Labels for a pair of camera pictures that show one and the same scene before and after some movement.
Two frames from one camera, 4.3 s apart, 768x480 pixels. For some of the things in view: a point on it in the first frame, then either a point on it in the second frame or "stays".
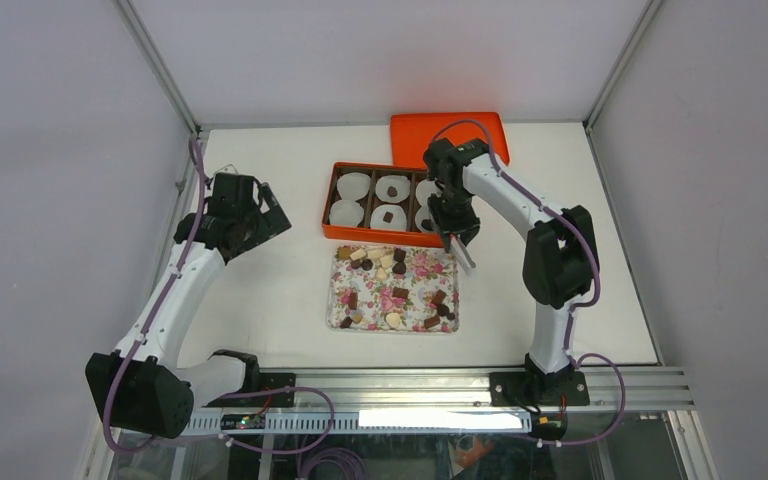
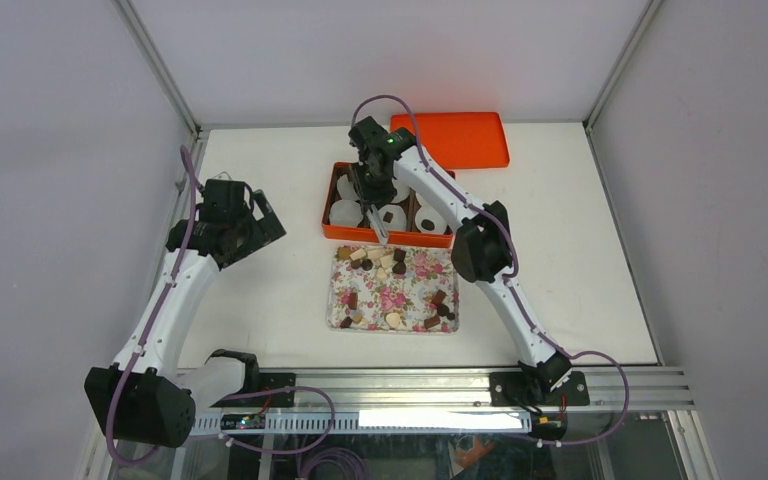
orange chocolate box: x=380 y=203 stays
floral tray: x=407 y=288 stays
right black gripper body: x=453 y=212 to x=376 y=188
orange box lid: x=411 y=134 stays
